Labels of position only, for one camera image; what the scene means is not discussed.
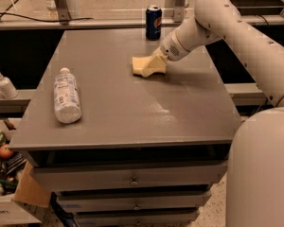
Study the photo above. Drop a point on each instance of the white pump dispenser bottle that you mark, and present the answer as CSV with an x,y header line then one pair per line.
x,y
7,88

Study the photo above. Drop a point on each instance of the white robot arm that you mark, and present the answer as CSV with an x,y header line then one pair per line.
x,y
255,175

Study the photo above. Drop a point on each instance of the grey drawer cabinet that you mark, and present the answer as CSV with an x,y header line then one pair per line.
x,y
145,150

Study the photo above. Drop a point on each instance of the grey metal rail frame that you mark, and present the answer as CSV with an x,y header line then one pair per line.
x,y
70,14

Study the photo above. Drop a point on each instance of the blue Pepsi can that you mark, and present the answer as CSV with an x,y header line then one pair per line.
x,y
153,22

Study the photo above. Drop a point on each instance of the white plastic bottle lying down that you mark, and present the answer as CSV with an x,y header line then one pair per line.
x,y
66,97

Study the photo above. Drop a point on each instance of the cardboard box with clutter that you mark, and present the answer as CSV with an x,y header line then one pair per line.
x,y
22,200

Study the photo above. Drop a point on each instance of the orange fruit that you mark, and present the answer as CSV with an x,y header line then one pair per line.
x,y
5,152

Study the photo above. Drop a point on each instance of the foam gripper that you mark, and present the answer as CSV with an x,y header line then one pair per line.
x,y
172,48

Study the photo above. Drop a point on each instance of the yellow sponge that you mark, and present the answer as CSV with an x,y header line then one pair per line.
x,y
137,64

